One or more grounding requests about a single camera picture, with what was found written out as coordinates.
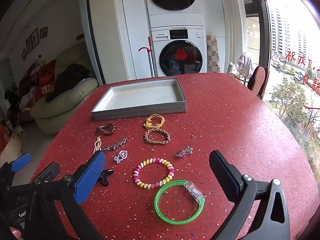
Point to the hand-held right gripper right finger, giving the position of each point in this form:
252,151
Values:
223,178

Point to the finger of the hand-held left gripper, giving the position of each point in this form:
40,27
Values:
48,171
21,161

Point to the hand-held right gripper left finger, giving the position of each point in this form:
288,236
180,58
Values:
90,177

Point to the black claw hair clip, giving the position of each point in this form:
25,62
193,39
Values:
106,177

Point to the silver bunny hair clip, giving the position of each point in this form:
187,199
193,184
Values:
97,145

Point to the silver star hair clip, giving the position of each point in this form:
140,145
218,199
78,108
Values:
115,145

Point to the grey jewelry tray box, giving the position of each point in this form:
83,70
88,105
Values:
142,97

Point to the person's left hand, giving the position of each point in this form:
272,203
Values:
15,233

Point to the rhinestone heart hair clip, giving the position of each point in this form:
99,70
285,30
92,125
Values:
121,156

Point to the cream leather sofa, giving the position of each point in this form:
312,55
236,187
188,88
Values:
65,100

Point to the red printed blanket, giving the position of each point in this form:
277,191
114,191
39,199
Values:
42,82

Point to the dark clothes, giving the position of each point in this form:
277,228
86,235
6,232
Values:
70,80

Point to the orange chair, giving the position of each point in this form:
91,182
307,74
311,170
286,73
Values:
258,80

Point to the white fluffy cloth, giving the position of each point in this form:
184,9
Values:
246,63

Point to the checkered board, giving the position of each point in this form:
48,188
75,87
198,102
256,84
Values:
213,55

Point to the white washing machine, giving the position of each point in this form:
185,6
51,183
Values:
178,55

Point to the white tall cabinet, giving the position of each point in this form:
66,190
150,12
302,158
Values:
117,30

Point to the white curtain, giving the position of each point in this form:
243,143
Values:
232,17

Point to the white tumble dryer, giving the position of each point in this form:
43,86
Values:
172,2

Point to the small dark picture frame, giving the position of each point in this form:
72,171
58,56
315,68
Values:
24,54
43,32

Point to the large dark picture frame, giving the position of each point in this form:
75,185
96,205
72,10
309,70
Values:
32,38

